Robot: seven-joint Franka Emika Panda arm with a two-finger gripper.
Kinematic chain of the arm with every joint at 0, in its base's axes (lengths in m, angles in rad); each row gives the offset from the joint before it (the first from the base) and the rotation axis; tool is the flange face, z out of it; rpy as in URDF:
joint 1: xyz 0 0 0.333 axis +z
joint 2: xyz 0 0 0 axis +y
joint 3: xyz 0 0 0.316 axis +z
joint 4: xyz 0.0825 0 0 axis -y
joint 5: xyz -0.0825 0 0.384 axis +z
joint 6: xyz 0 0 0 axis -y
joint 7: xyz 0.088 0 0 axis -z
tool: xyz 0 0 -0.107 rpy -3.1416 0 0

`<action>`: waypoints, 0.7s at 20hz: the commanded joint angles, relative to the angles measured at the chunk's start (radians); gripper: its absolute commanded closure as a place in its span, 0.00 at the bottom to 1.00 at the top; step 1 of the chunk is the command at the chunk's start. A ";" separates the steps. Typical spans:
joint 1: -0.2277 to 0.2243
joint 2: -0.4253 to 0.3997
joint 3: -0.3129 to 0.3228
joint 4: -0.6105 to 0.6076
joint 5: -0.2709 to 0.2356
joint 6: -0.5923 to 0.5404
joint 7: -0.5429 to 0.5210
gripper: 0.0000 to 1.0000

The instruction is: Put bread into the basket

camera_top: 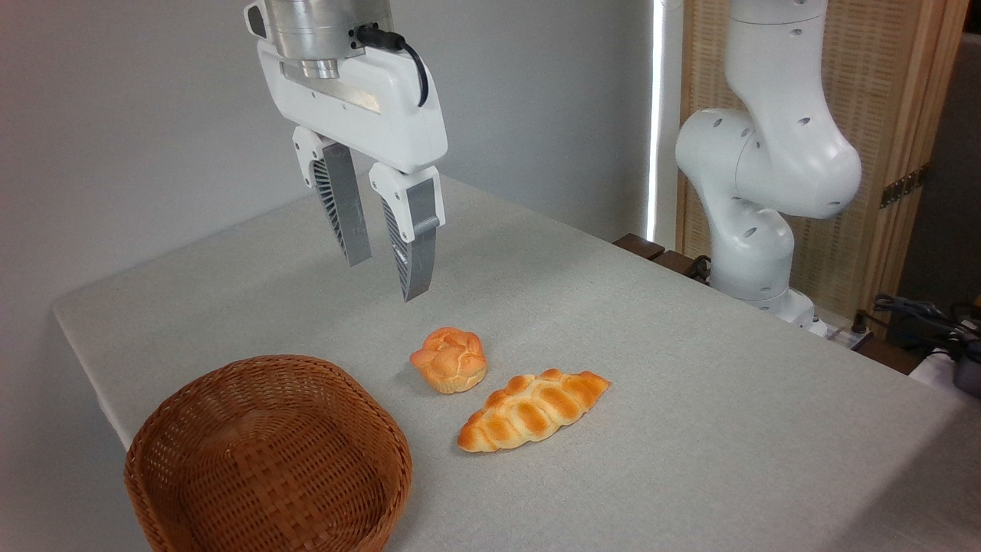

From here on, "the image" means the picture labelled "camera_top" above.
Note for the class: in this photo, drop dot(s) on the metal screen hinge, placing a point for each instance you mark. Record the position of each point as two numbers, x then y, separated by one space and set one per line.
903 186

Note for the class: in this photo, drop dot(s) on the wooden folding screen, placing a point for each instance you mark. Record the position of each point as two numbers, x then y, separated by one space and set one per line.
889 92

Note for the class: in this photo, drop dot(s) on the grey tablecloth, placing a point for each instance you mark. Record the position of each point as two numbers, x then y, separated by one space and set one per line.
690 429

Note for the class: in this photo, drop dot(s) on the dark wooden base board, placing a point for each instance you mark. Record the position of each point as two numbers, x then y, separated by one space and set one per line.
640 245

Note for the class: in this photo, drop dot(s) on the white power strip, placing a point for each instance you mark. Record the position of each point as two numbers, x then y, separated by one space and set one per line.
847 336

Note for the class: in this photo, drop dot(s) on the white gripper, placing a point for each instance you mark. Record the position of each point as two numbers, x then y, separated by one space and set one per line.
368 107

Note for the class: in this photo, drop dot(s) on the brown woven wicker basket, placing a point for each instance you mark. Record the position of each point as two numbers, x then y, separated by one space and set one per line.
268 460

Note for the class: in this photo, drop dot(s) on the round orange bread roll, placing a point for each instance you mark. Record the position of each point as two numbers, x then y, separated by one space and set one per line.
451 360

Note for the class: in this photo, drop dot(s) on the long braided bread loaf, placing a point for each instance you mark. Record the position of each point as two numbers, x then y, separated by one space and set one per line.
533 410

